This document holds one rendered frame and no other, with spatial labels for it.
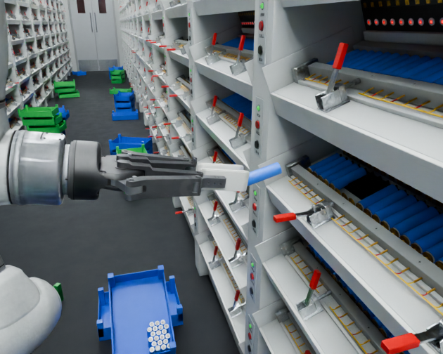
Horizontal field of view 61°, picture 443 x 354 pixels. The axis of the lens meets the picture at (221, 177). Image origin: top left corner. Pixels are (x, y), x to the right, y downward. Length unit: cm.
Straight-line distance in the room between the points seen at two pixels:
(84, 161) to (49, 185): 5
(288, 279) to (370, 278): 31
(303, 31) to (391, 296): 47
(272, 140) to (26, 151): 46
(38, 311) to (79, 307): 67
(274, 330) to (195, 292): 73
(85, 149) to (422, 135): 38
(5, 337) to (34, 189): 56
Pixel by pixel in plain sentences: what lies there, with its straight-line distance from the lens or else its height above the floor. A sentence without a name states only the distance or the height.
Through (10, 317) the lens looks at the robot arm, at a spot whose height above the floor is 45.
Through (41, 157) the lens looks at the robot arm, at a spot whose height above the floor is 90.
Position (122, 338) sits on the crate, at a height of 4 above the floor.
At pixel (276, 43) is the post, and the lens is 73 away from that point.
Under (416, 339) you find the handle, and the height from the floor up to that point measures 76.
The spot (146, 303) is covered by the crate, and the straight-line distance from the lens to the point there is 148.
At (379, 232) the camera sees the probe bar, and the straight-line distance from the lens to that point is 56.
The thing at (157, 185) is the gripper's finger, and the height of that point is 86.
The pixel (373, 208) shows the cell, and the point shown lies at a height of 78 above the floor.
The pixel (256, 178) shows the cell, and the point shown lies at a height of 83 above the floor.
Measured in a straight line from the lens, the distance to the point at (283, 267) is 85.
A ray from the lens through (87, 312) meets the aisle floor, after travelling 164.
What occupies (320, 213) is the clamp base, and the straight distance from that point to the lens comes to 63.
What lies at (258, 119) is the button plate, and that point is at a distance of 79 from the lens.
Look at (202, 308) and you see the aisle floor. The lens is 158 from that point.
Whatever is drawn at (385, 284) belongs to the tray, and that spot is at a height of 74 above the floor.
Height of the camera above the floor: 104
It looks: 22 degrees down
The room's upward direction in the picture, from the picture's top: straight up
